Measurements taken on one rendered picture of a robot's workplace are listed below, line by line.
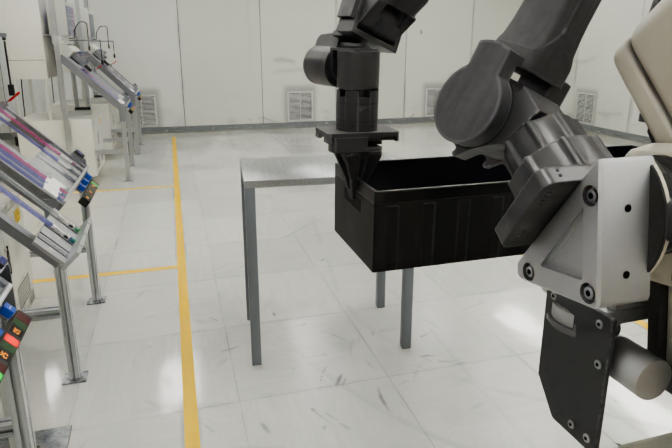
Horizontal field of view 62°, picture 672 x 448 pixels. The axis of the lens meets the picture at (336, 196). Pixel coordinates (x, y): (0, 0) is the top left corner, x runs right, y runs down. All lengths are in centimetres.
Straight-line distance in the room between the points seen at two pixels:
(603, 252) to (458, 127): 17
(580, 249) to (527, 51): 18
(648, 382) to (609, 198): 25
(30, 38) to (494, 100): 554
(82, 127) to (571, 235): 559
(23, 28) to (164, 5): 335
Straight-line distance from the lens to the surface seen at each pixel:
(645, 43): 61
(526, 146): 51
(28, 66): 592
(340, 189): 85
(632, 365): 64
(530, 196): 45
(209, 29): 890
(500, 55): 53
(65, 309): 247
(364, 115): 75
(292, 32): 907
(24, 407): 182
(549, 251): 49
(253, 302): 236
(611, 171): 45
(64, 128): 588
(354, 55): 74
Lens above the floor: 131
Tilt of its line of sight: 15 degrees down
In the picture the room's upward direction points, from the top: straight up
